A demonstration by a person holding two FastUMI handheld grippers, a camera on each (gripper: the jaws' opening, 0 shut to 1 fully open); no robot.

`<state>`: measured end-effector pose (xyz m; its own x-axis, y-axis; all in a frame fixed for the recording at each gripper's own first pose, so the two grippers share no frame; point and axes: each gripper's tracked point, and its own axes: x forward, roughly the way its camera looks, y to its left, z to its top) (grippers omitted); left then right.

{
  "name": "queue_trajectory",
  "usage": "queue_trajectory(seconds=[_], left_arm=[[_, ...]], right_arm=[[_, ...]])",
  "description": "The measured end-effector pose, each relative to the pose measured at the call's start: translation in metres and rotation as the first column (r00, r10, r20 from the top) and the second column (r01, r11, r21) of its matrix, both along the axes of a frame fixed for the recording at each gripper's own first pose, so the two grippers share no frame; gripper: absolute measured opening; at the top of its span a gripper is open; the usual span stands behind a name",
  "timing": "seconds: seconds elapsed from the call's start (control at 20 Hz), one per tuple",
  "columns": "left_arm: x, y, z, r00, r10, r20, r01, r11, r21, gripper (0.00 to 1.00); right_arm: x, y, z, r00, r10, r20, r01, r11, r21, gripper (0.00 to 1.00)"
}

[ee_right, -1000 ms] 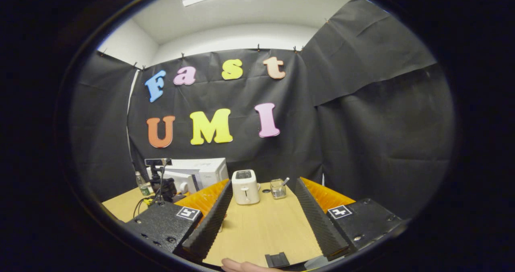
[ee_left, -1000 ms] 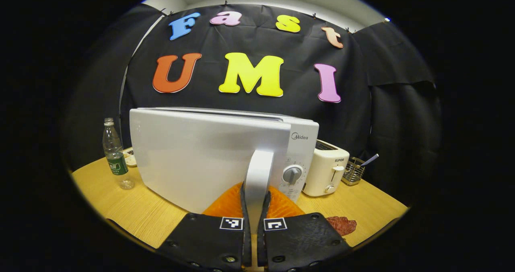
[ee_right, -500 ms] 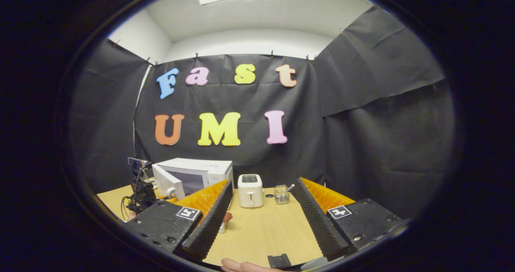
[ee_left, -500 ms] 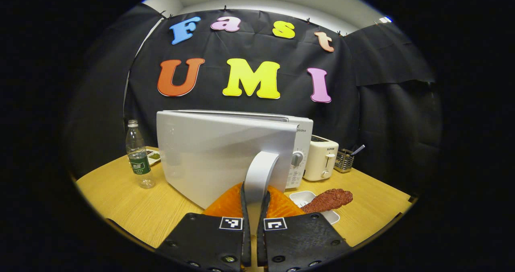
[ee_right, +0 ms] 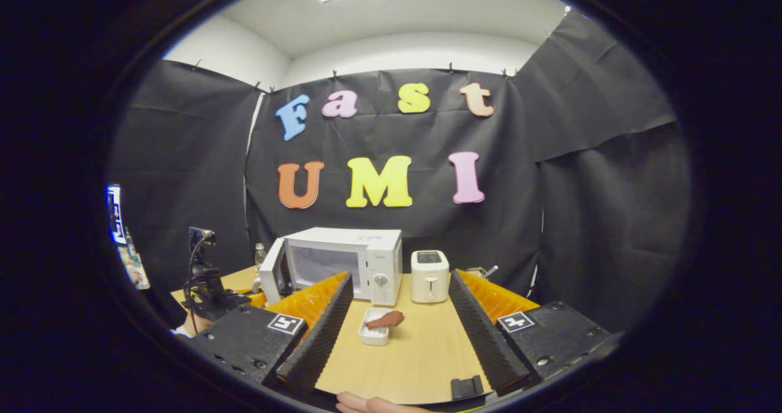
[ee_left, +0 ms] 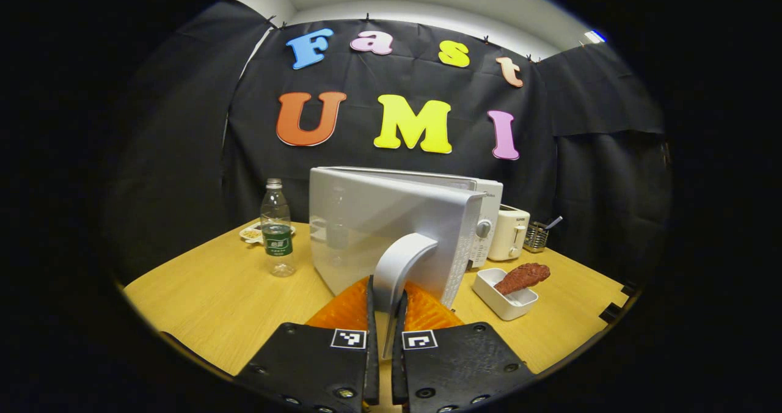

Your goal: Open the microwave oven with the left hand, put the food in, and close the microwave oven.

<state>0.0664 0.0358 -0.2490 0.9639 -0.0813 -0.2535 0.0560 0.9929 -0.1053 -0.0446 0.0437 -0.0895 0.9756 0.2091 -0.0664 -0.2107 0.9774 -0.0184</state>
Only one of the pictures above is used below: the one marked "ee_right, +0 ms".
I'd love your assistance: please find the black backdrop cloth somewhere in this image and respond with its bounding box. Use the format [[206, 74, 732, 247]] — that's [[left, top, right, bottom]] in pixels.
[[107, 10, 691, 334]]

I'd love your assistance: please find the white rectangular dish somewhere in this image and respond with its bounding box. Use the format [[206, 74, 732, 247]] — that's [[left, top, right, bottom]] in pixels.
[[358, 307, 393, 346]]

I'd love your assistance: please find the reddish-brown meat piece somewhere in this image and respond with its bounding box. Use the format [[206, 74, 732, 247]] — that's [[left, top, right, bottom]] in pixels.
[[365, 310, 405, 331]]

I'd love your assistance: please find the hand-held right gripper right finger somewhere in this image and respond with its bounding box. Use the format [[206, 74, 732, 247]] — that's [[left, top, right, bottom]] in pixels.
[[446, 269, 616, 397]]

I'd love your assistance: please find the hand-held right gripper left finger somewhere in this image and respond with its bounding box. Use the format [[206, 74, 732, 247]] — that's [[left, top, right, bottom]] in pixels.
[[185, 271, 356, 395]]

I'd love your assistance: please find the colourful background clutter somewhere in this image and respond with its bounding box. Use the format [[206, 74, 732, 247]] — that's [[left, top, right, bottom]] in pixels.
[[107, 184, 150, 290]]

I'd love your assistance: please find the white microwave oven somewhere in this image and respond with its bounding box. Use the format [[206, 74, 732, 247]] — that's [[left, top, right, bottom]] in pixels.
[[258, 227, 404, 307]]

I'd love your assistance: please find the white toaster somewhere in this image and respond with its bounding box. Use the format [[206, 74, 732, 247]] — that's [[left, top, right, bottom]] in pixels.
[[411, 250, 450, 304]]

